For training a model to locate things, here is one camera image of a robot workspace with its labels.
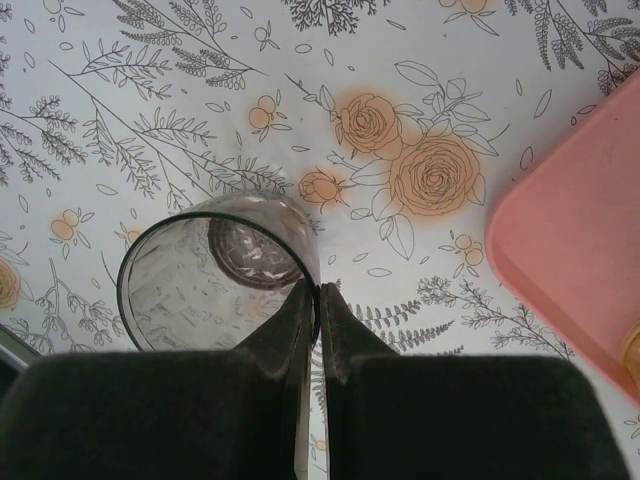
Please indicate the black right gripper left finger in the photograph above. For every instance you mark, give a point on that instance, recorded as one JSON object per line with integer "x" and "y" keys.
{"x": 150, "y": 410}

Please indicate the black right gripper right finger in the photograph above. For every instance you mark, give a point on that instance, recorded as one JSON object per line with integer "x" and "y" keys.
{"x": 475, "y": 420}

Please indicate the small grey plastic glass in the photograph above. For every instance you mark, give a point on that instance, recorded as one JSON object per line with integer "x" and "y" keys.
{"x": 200, "y": 280}

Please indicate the orange plastic glass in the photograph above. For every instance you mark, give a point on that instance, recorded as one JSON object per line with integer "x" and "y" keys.
{"x": 632, "y": 350}

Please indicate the pink plastic tray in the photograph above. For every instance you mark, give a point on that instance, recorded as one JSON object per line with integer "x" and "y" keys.
{"x": 575, "y": 250}

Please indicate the white floral tablecloth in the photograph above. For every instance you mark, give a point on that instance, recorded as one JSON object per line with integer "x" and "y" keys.
{"x": 150, "y": 100}

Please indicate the aluminium table edge rail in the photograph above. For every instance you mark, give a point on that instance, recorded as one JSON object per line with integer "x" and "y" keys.
{"x": 12, "y": 352}

